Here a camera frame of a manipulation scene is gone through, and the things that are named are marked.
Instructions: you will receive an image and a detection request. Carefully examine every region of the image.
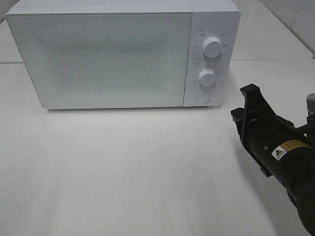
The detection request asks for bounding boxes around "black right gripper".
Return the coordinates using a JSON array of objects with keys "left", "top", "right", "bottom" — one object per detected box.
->
[{"left": 230, "top": 84, "right": 294, "bottom": 177}]

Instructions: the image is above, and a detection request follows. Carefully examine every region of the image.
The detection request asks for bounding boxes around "round white door button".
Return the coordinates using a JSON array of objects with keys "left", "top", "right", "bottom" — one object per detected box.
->
[{"left": 195, "top": 91, "right": 211, "bottom": 104}]

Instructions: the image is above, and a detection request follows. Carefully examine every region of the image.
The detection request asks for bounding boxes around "white microwave door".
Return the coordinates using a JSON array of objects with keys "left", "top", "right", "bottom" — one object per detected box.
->
[{"left": 7, "top": 13, "right": 191, "bottom": 109}]

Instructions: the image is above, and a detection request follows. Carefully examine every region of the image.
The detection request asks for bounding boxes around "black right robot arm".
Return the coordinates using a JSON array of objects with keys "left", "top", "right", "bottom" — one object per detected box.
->
[{"left": 231, "top": 84, "right": 315, "bottom": 235}]

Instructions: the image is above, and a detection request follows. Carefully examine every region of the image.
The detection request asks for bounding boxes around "white microwave oven body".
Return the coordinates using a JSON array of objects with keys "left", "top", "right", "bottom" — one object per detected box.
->
[{"left": 5, "top": 0, "right": 241, "bottom": 108}]

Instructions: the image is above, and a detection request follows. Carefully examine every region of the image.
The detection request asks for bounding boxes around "lower white microwave knob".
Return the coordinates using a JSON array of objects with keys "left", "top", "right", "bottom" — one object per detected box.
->
[{"left": 198, "top": 69, "right": 217, "bottom": 87}]

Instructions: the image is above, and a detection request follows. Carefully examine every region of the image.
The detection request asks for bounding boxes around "white microwave knob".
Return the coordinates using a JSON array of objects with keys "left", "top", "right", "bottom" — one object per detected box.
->
[
  {"left": 198, "top": 69, "right": 217, "bottom": 87},
  {"left": 202, "top": 35, "right": 223, "bottom": 58}
]

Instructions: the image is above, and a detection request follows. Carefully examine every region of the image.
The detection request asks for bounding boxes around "upper white microwave knob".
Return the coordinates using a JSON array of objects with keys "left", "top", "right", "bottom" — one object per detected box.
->
[{"left": 202, "top": 35, "right": 223, "bottom": 58}]

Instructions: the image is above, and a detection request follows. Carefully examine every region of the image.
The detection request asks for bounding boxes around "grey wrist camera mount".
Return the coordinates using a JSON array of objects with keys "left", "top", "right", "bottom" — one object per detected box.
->
[{"left": 306, "top": 93, "right": 315, "bottom": 123}]

